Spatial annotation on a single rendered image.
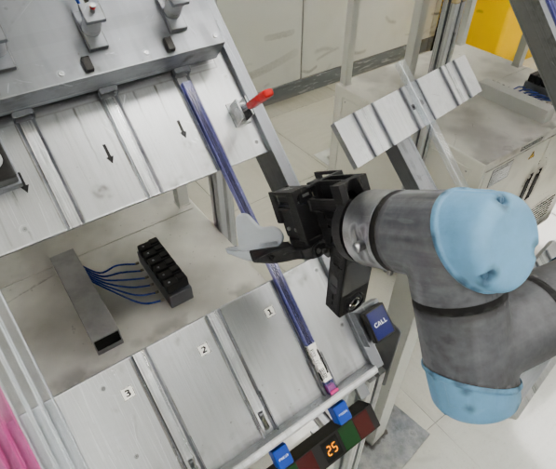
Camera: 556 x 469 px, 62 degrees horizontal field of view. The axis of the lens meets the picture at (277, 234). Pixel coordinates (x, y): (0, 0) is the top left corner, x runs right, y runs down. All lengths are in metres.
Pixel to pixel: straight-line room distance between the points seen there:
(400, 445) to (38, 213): 1.19
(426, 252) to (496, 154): 1.17
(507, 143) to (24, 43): 1.30
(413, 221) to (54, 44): 0.48
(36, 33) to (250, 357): 0.50
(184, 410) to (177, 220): 0.61
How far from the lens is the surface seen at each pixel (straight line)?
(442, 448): 1.56
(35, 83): 0.64
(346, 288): 0.52
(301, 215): 0.49
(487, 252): 0.34
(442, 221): 0.36
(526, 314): 0.43
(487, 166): 1.47
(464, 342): 0.39
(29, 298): 1.10
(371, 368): 0.76
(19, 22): 0.68
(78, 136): 0.68
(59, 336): 1.01
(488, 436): 1.62
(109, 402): 0.65
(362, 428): 0.80
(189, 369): 0.66
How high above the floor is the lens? 1.37
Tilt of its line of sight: 43 degrees down
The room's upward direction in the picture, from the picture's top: straight up
